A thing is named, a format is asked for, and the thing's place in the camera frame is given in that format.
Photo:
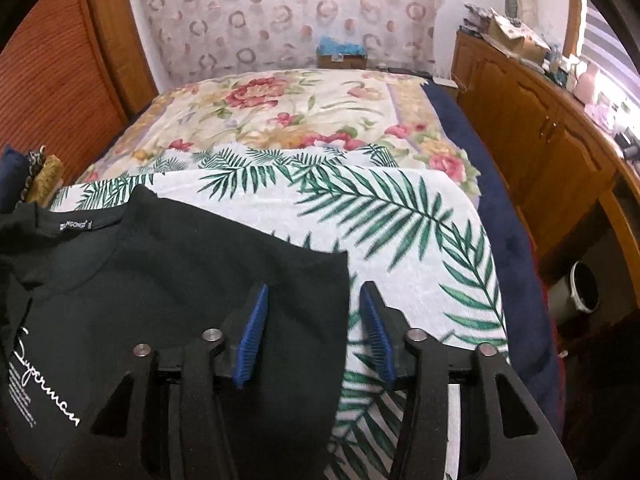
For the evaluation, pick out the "navy blue mattress blanket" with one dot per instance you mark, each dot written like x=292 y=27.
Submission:
x=531 y=337

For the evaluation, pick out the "floral quilt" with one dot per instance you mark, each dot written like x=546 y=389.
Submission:
x=270 y=112

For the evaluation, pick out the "blue cloth on box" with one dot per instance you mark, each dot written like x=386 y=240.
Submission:
x=330 y=47

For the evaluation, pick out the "navy folded garment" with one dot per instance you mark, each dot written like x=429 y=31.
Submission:
x=14 y=172

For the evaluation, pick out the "pink circle pattern curtain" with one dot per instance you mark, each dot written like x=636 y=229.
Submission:
x=191 y=40

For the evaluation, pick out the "wooden louvered wardrobe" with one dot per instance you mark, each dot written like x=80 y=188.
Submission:
x=73 y=76

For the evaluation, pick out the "patterned folded garment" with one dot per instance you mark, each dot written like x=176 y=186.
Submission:
x=31 y=174

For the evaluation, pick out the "black Superman t-shirt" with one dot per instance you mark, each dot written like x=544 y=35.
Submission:
x=117 y=332

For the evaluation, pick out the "palm leaf bed sheet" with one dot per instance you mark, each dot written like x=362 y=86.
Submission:
x=411 y=231

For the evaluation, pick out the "mustard folded garment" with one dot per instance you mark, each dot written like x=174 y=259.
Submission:
x=47 y=182

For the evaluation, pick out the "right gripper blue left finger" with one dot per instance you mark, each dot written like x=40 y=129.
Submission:
x=249 y=326

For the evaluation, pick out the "white waste bin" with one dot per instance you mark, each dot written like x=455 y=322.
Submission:
x=575 y=294

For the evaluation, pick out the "cardboard box on cabinet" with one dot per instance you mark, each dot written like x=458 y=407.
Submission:
x=519 y=39

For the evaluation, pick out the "pink bottle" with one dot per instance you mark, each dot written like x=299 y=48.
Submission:
x=586 y=86

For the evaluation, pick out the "grey zebra window blind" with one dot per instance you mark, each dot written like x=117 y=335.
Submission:
x=599 y=44

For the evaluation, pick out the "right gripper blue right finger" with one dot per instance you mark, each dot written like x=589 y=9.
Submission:
x=375 y=317

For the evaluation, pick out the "wooden sideboard cabinet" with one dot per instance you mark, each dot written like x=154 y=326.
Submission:
x=562 y=173

